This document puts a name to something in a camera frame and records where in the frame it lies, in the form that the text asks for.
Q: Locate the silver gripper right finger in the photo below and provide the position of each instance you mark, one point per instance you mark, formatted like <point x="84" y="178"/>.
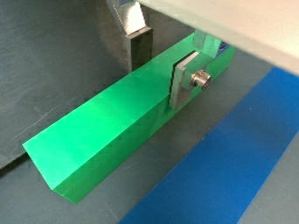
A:
<point x="190" y="73"/>

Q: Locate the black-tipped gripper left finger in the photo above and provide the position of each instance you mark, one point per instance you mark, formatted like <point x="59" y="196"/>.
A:
<point x="137" y="33"/>

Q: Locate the green long bar block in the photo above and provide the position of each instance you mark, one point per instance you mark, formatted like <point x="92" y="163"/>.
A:
<point x="85" y="146"/>

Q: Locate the blue long bar block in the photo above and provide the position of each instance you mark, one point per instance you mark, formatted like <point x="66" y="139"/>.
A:
<point x="213" y="184"/>

